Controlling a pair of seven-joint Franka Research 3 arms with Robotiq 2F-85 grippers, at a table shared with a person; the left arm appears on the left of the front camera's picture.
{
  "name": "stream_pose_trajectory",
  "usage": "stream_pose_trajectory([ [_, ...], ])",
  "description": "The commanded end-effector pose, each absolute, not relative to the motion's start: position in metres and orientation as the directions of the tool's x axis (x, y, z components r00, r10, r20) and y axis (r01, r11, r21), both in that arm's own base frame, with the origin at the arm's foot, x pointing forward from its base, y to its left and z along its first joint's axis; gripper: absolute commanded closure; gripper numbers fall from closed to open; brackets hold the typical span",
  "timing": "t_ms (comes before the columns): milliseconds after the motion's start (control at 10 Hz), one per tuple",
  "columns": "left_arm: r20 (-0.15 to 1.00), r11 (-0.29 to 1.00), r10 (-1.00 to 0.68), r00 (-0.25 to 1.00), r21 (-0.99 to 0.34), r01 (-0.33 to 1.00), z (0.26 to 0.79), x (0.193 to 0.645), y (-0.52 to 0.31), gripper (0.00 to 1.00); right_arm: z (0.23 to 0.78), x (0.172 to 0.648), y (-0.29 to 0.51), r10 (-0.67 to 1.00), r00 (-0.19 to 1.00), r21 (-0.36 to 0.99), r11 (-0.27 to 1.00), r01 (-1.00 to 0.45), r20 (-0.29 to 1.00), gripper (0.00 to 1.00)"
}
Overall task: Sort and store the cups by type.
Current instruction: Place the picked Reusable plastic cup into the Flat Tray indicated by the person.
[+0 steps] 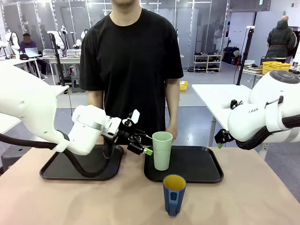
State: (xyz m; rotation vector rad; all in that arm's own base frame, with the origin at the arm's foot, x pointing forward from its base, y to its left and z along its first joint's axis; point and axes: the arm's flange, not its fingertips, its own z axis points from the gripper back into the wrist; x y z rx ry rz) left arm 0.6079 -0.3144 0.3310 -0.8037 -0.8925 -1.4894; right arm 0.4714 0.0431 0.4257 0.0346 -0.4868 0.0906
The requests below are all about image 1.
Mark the grey step stool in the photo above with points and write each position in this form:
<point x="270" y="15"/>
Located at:
<point x="75" y="83"/>

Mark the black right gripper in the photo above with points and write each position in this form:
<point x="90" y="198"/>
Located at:
<point x="223" y="136"/>

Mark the yellow plastic basket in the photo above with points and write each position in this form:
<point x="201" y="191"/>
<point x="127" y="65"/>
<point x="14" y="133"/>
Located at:
<point x="274" y="68"/>

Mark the black pole with light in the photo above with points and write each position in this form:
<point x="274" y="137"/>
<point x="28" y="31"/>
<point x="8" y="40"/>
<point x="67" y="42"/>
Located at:
<point x="245" y="56"/>

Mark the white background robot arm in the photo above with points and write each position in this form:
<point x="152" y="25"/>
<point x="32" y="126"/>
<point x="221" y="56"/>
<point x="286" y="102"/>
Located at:
<point x="14" y="42"/>
<point x="78" y="43"/>
<point x="58" y="39"/>

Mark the tall pale green cup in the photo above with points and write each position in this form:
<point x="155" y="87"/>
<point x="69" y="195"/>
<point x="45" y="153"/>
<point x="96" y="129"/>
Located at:
<point x="162" y="154"/>

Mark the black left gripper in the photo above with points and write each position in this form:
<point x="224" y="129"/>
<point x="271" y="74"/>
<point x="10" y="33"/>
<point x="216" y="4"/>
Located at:
<point x="134" y="138"/>

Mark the wooden top background table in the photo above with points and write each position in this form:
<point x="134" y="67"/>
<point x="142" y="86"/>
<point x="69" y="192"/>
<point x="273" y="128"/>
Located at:
<point x="252" y="71"/>

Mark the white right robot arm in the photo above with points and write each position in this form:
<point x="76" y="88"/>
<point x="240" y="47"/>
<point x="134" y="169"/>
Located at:
<point x="257" y="117"/>

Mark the black plastic tray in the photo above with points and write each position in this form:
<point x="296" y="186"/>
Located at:
<point x="194" y="164"/>
<point x="58" y="166"/>

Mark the white background desk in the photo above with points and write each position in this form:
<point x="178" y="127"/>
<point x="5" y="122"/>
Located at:
<point x="16" y="61"/>

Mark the white shoe rack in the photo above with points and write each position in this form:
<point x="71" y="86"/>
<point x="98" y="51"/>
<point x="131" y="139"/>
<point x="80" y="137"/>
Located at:
<point x="207" y="63"/>

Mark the black bag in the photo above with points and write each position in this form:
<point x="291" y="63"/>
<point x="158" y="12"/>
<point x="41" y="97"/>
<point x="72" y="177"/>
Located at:
<point x="230" y="55"/>

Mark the person in dark puffer jacket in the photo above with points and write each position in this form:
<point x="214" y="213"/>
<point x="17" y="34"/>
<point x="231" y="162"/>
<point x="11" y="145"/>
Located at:
<point x="281" y="39"/>

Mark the person in black t-shirt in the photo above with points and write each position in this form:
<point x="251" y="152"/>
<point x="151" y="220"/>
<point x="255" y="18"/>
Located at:
<point x="131" y="70"/>

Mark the white background workbench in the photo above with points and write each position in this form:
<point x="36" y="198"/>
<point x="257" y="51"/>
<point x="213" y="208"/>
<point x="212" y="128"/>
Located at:
<point x="70" y="59"/>

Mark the blue mug yellow inside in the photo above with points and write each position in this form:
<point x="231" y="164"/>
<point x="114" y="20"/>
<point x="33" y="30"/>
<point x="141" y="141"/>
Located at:
<point x="174" y="201"/>

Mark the person in white short-sleeve shirt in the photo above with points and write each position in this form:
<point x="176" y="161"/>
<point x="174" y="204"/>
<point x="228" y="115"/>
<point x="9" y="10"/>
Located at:
<point x="218" y="38"/>

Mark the small yellow crate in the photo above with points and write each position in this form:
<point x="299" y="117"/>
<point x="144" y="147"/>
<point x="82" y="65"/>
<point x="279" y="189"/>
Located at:
<point x="184" y="86"/>

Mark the grey laptop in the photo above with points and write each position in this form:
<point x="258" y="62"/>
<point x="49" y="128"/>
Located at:
<point x="32" y="52"/>

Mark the person's left forearm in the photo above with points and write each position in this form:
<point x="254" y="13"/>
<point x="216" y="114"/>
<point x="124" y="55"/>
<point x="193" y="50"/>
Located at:
<point x="173" y="105"/>

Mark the black tripod pole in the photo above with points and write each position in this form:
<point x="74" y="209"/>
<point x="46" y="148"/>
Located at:
<point x="57" y="58"/>

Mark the seated person in purple top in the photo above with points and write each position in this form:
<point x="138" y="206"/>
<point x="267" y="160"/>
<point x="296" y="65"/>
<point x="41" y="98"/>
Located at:
<point x="28" y="44"/>

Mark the person's left hand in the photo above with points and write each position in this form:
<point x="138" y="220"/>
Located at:
<point x="172" y="132"/>

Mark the person's right forearm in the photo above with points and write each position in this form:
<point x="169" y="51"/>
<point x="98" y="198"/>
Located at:
<point x="96" y="98"/>

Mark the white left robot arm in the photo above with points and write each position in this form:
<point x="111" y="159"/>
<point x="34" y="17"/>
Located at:
<point x="23" y="100"/>

